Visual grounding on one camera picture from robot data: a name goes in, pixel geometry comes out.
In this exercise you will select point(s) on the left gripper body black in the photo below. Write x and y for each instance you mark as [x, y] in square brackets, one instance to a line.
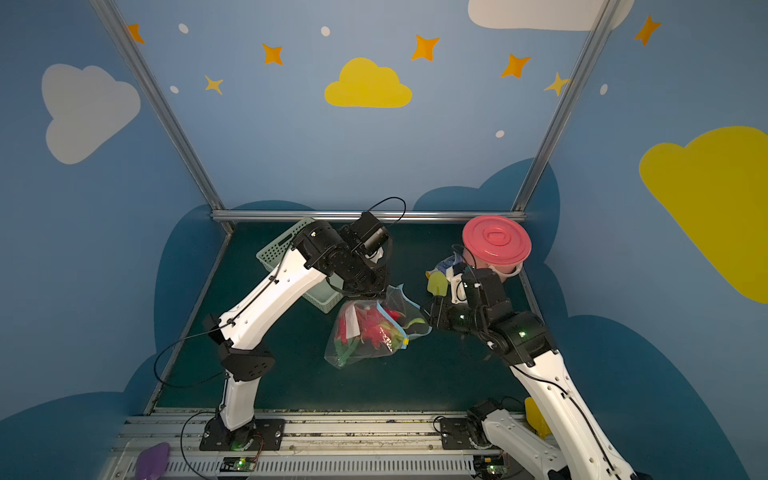
[365, 285]

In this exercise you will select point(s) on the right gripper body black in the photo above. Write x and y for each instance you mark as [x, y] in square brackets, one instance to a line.
[450, 318]

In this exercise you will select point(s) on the clear zip-top bag blue seal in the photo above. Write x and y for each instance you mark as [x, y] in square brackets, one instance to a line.
[413, 320]

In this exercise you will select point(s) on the pink dragon fruit toy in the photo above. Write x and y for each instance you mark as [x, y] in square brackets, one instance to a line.
[365, 330]

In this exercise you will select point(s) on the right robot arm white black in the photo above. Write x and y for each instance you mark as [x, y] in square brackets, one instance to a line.
[582, 449]

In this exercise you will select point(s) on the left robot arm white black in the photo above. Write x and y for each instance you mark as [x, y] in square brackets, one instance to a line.
[239, 335]

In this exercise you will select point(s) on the light green perforated plastic basket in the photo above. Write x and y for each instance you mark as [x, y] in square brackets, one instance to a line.
[322, 295]

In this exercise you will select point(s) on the pink plastic bucket with lid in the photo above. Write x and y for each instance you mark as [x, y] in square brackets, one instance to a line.
[496, 243]

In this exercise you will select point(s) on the yellow plastic toy shovel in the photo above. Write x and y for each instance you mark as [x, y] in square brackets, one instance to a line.
[535, 419]

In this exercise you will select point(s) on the purple plastic toy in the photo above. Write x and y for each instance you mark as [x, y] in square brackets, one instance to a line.
[153, 462]

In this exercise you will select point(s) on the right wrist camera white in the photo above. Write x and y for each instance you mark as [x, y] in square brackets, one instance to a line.
[457, 288]

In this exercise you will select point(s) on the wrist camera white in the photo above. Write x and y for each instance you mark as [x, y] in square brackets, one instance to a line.
[457, 288]
[366, 235]

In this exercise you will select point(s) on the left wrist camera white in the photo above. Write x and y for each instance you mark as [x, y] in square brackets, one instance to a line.
[366, 235]

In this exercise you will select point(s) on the green trowel wooden handle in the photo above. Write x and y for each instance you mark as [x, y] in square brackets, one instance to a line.
[437, 283]

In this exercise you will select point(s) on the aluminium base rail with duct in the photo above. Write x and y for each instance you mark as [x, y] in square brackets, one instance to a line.
[312, 445]

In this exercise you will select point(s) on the aluminium frame right post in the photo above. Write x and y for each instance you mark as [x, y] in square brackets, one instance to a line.
[583, 67]

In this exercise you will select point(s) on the aluminium frame post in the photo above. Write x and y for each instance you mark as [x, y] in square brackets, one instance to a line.
[583, 67]
[113, 22]

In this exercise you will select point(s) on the aluminium frame left post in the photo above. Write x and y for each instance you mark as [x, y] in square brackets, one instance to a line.
[113, 22]

